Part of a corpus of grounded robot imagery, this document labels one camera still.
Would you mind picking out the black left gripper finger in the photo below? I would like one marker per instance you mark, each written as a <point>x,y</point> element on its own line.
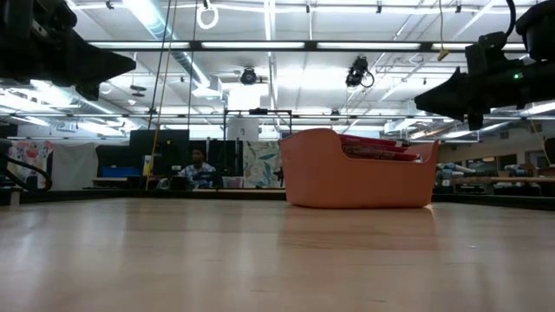
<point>102,65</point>

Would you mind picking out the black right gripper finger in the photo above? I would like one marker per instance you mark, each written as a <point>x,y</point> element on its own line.
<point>446,97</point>

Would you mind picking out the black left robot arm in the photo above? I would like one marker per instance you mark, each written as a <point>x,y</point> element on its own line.
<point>13,17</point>

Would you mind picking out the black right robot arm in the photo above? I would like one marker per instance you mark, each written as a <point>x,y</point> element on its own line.
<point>539,26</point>

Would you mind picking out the yellow hanging hook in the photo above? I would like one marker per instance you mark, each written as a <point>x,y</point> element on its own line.
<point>442,55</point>

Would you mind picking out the wooden background table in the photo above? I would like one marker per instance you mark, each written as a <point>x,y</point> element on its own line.
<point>520,179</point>

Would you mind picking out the floral cloth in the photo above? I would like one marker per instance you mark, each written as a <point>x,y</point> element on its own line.
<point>30,156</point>

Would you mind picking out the grey cloth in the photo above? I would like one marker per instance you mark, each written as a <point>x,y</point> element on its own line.
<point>73,167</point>

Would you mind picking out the blue box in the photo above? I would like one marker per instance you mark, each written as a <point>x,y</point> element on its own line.
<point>117,172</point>

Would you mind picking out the orange plastic basket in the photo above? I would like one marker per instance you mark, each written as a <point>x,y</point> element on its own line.
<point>347,182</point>

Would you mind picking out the person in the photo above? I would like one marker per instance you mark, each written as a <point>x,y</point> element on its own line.
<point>197,171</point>

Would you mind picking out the round black ceiling fixture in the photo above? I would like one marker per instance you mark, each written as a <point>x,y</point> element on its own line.
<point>248,76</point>

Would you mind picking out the leaf-patterned panel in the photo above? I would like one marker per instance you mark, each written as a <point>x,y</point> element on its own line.
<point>260,164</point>

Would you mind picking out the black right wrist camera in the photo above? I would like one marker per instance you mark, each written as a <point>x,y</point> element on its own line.
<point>487,52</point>

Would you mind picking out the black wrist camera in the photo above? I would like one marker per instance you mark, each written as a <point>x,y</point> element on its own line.
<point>487,52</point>
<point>56,13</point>

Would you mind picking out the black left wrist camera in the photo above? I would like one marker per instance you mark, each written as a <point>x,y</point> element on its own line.
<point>56,13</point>

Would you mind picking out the black hanging camera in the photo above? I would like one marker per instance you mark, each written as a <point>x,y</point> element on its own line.
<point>357,71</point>

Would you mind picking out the black overhead frame beam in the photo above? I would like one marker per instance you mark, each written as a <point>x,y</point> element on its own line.
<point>195,45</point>

